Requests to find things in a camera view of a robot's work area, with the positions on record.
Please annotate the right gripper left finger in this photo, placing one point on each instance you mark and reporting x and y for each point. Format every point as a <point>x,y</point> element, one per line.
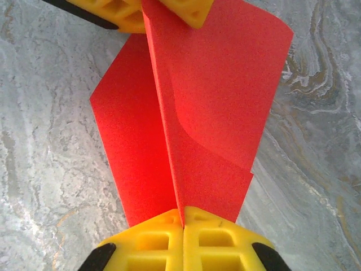
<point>146,245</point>

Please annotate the red cloth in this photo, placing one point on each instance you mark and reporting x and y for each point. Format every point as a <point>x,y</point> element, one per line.
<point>211,98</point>

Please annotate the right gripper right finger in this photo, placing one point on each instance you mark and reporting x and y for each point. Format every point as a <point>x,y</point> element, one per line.
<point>222,245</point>

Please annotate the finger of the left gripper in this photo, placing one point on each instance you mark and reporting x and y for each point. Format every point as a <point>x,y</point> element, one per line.
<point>189,11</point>
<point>112,11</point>

